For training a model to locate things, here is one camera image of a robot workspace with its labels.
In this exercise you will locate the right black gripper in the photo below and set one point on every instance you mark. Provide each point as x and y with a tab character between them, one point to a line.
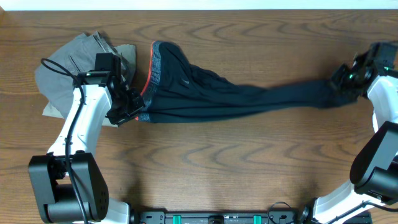
337	73

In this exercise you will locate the beige folded cloth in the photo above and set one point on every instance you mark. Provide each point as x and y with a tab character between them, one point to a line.
127	54

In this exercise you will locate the black leggings with orange waistband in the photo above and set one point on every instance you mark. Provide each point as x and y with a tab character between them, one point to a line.
178	92

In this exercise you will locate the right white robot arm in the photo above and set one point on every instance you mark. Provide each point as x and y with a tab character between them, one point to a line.
373	176

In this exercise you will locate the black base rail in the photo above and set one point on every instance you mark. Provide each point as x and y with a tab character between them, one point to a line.
278	213

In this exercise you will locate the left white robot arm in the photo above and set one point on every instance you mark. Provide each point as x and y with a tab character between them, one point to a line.
67	182

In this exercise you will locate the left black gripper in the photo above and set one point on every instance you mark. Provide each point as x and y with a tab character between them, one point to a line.
138	105

